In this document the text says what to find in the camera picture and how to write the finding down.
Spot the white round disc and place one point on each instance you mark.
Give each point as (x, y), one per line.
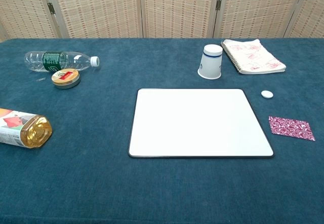
(267, 94)

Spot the pink patterned card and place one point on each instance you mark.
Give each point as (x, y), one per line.
(291, 128)

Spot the white rectangular board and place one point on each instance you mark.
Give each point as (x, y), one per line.
(200, 122)

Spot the upturned white paper cup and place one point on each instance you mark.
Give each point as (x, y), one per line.
(210, 63)

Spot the round tin with gold lid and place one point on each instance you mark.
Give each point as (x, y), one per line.
(65, 78)

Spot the spiral notebook with red drawings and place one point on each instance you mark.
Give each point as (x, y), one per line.
(255, 55)

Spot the blue tablecloth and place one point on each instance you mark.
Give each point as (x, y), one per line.
(88, 178)

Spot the woven bamboo folding screen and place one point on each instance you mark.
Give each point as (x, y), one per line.
(101, 8)

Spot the dark metal screen hinge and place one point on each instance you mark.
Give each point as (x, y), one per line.
(218, 4)
(51, 8)

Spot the metal paper clip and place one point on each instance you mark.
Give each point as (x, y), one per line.
(41, 79)

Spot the clear water bottle green label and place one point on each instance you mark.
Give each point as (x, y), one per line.
(35, 61)

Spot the amber tea drink bottle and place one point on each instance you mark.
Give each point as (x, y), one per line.
(20, 129)

